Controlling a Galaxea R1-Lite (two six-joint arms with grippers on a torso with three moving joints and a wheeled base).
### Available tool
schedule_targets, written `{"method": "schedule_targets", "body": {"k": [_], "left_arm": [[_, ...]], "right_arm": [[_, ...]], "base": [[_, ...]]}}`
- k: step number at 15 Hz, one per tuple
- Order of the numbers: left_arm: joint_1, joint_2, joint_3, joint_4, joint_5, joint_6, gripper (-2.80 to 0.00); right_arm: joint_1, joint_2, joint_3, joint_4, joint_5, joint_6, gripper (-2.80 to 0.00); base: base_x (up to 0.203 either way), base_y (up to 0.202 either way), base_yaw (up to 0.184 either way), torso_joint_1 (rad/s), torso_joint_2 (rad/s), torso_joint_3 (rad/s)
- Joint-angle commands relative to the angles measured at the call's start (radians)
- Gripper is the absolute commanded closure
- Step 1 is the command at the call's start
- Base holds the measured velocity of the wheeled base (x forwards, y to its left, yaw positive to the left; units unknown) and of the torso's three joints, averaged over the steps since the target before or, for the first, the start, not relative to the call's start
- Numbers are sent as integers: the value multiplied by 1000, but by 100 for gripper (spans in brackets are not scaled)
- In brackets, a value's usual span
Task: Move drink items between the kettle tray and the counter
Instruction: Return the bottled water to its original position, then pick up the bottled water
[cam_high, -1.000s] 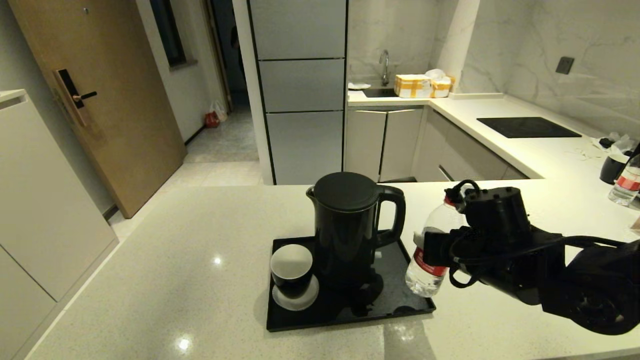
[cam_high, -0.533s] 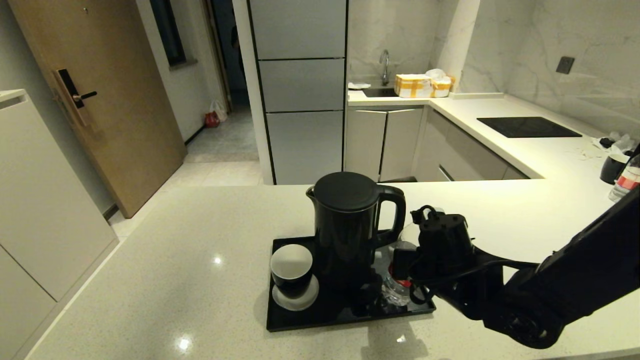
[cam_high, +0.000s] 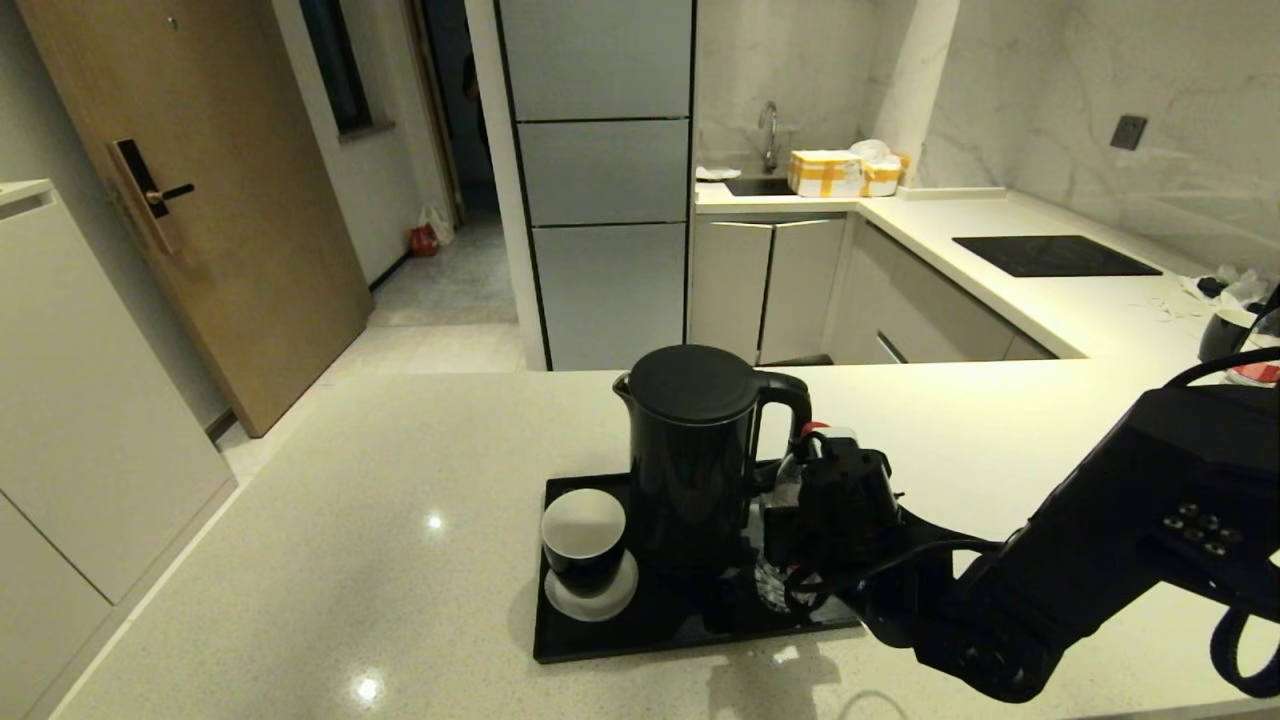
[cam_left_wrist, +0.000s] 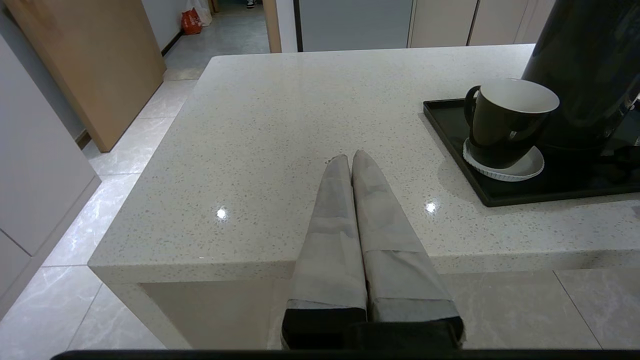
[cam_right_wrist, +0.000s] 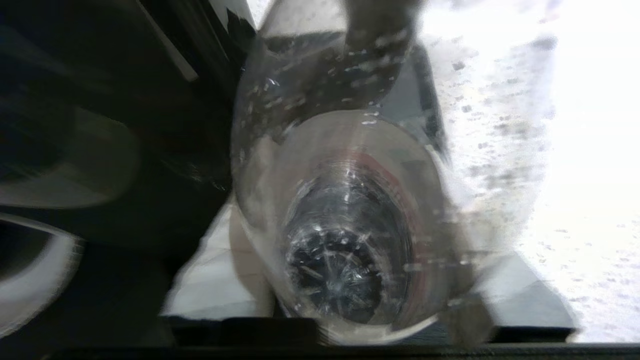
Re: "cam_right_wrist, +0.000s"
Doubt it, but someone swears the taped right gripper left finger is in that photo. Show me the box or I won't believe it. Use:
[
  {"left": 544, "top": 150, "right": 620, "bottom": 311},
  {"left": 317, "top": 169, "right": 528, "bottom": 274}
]
[{"left": 160, "top": 197, "right": 281, "bottom": 321}]

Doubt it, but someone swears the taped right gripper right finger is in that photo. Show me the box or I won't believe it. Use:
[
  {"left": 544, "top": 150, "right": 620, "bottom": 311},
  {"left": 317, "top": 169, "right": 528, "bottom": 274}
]
[{"left": 447, "top": 162, "right": 577, "bottom": 344}]

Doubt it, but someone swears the clear water bottle red cap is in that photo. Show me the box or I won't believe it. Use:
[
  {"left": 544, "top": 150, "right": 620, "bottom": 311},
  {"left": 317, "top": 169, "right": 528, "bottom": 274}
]
[{"left": 230, "top": 0, "right": 496, "bottom": 347}]

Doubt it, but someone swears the black electric kettle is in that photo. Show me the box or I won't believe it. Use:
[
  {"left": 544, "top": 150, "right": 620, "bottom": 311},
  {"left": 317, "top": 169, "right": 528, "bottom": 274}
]
[{"left": 0, "top": 0, "right": 261, "bottom": 251}]

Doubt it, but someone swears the black cup white inside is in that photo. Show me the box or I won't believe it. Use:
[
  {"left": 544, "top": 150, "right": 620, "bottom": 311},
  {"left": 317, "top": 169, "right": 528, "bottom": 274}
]
[{"left": 0, "top": 105, "right": 143, "bottom": 281}]

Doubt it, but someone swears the white saucer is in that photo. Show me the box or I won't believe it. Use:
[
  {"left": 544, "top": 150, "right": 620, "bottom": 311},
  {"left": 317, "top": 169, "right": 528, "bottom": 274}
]
[{"left": 0, "top": 214, "right": 85, "bottom": 340}]

